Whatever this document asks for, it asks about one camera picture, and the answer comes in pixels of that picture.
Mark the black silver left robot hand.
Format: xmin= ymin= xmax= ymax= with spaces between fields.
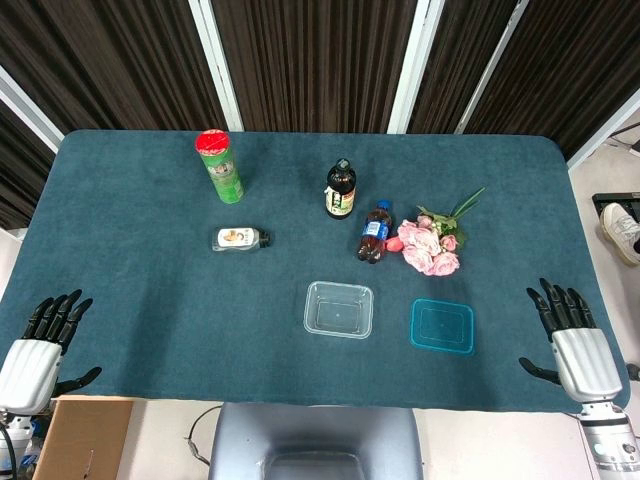
xmin=0 ymin=288 xmax=104 ymax=417

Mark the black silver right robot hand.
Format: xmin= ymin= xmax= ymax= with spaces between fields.
xmin=518 ymin=277 xmax=624 ymax=404

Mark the teal plastic lid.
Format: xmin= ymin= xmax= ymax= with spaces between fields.
xmin=409 ymin=297 xmax=476 ymax=356

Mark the clear plastic container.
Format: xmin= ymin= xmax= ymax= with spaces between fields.
xmin=303 ymin=280 xmax=375 ymax=340

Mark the green chips can red lid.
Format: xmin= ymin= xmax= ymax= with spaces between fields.
xmin=194 ymin=129 xmax=246 ymax=205

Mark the brown cardboard box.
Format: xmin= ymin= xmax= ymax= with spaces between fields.
xmin=30 ymin=394 xmax=134 ymax=480

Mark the white sneaker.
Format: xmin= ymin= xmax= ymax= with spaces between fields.
xmin=599 ymin=202 xmax=640 ymax=266

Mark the teal tablecloth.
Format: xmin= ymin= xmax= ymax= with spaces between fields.
xmin=0 ymin=129 xmax=631 ymax=414

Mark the black flat tray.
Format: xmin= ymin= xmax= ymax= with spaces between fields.
xmin=591 ymin=191 xmax=640 ymax=217

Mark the pink rose bouquet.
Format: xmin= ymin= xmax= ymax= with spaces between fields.
xmin=397 ymin=187 xmax=487 ymax=277

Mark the dark brown partition panel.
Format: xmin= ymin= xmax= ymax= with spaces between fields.
xmin=0 ymin=97 xmax=57 ymax=231
xmin=464 ymin=0 xmax=640 ymax=161
xmin=0 ymin=0 xmax=229 ymax=146
xmin=408 ymin=0 xmax=516 ymax=134
xmin=212 ymin=0 xmax=417 ymax=134

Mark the grey bottle black cap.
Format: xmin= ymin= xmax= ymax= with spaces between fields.
xmin=210 ymin=226 xmax=272 ymax=254

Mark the cola bottle blue label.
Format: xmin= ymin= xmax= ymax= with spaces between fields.
xmin=356 ymin=199 xmax=393 ymax=265

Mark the dark soy sauce bottle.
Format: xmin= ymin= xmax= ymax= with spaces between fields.
xmin=325 ymin=158 xmax=358 ymax=221

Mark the thin floor cable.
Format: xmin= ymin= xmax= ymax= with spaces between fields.
xmin=185 ymin=403 xmax=224 ymax=466

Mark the white partition post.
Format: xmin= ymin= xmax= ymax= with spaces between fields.
xmin=566 ymin=94 xmax=640 ymax=170
xmin=0 ymin=64 xmax=65 ymax=154
xmin=453 ymin=0 xmax=530 ymax=135
xmin=187 ymin=0 xmax=245 ymax=133
xmin=387 ymin=0 xmax=446 ymax=134

